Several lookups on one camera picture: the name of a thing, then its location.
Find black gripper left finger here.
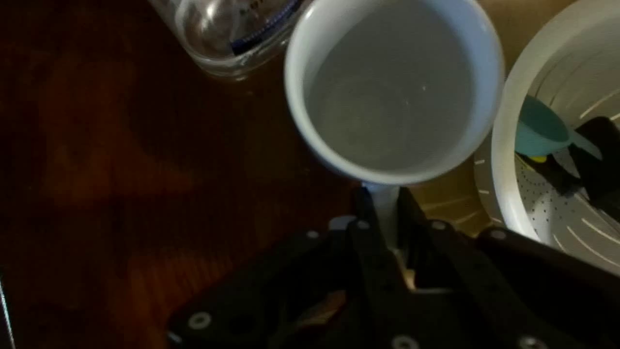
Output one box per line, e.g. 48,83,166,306
166,188,383,349

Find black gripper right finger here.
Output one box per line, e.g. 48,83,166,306
396,188,620,349

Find white ceramic cup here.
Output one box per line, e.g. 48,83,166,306
284,0,503,246

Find dark wooden counter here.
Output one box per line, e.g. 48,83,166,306
0,0,354,349

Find teal scoop in colander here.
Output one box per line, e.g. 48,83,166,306
515,95,602,159

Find white plastic colander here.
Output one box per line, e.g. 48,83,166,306
474,0,620,275

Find small clear water bottle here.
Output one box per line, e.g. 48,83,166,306
148,0,305,79

